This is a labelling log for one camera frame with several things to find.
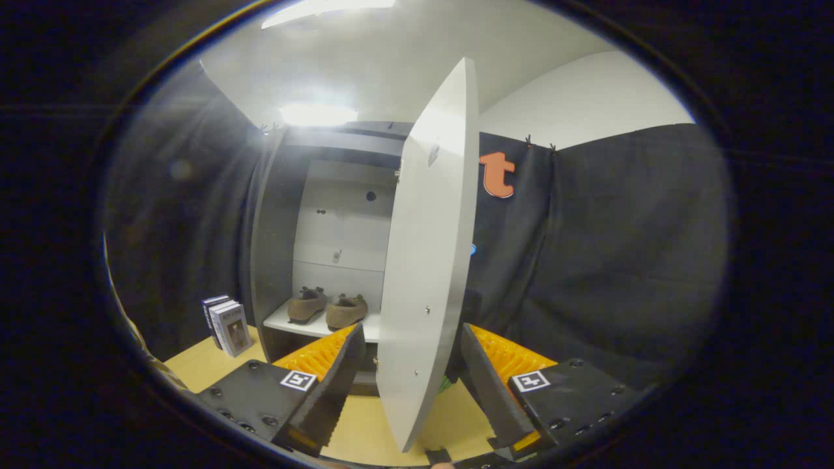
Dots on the grey cover book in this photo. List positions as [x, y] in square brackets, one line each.
[233, 329]

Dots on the long ceiling light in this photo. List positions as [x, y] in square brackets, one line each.
[326, 8]
[319, 115]

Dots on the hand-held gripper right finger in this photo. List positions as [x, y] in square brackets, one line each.
[488, 397]

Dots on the white shoe cabinet door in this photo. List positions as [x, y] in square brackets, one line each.
[423, 260]

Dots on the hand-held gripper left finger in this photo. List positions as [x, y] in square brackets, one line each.
[335, 391]

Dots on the grey shoe cabinet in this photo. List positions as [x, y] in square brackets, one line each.
[270, 260]

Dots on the brown fuzzy shoe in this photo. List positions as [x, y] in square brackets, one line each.
[306, 306]
[346, 312]

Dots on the blue spine book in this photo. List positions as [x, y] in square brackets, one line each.
[208, 306]

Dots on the black backdrop cloth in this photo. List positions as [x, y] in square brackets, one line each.
[619, 260]

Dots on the white cabinet shelf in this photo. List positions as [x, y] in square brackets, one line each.
[306, 328]

